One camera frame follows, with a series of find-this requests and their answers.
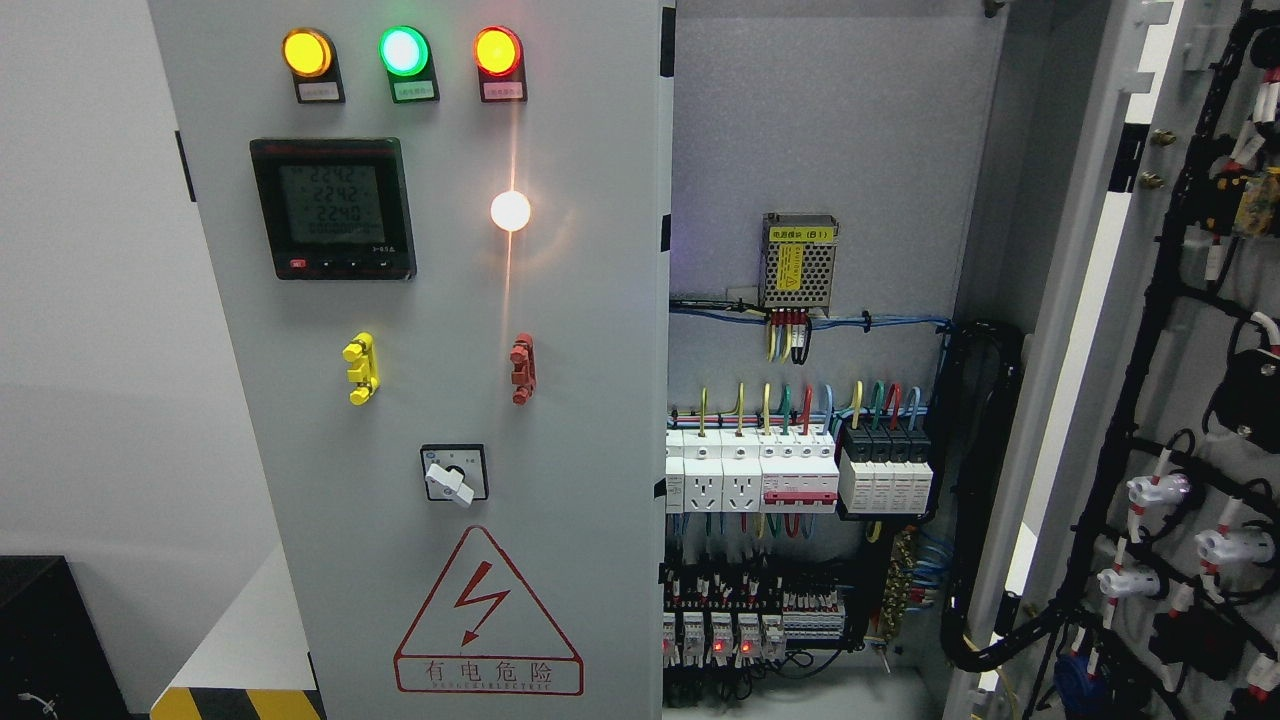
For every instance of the grey cabinet door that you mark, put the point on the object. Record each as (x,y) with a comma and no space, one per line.
(1128,569)
(572,473)

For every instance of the red indicator lamp left door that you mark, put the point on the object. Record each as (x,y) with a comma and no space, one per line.
(499,59)

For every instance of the green indicator lamp left door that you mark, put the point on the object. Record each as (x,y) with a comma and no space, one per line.
(409,63)

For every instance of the yellow indicator lamp left door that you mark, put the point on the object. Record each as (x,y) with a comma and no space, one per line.
(311,58)

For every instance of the white breaker and socket row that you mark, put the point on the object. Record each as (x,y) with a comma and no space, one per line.
(750,471)

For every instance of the metal mesh power supply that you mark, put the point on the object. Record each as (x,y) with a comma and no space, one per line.
(798,260)

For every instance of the white glowing indicator lamp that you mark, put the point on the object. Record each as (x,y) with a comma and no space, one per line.
(511,211)

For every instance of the lower relay terminal row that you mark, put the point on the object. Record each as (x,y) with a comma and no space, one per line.
(726,616)

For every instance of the black surge protector block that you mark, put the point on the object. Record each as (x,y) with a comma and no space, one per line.
(885,472)

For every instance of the red electric hazard warning sticker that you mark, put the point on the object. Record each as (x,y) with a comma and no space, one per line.
(483,630)

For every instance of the black digital power meter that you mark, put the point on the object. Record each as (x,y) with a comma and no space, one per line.
(335,209)

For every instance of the red terminal post block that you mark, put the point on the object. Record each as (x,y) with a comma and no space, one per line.
(523,374)

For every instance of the white rotary selector switch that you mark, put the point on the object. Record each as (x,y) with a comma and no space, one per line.
(455,473)

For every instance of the yellow terminal post block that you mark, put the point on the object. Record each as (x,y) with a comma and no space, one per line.
(362,371)

